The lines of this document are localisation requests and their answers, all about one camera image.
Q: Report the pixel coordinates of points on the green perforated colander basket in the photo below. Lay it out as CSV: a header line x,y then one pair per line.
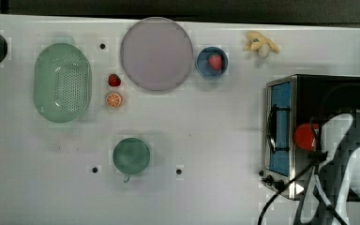
x,y
62,83

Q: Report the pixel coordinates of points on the strawberry in blue bowl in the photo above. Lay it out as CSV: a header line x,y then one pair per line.
x,y
215,61

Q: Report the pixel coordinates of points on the small blue bowl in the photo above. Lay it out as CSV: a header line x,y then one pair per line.
x,y
202,63

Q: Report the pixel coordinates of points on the large lilac round plate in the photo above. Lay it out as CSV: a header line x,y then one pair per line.
x,y
156,54

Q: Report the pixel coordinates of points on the orange slice toy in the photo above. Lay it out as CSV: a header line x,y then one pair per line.
x,y
114,100

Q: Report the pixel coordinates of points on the red ketchup bottle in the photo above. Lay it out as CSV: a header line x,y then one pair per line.
x,y
304,136

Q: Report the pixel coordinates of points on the green metal mug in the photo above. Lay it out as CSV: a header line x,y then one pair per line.
x,y
131,156

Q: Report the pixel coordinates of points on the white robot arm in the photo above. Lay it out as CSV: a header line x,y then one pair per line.
x,y
338,174

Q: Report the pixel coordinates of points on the peeled banana toy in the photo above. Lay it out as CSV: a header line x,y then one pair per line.
x,y
260,44

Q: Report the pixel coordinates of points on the strawberry on table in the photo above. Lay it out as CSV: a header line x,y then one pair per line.
x,y
114,80

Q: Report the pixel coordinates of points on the toaster oven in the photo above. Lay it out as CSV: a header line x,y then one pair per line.
x,y
293,101

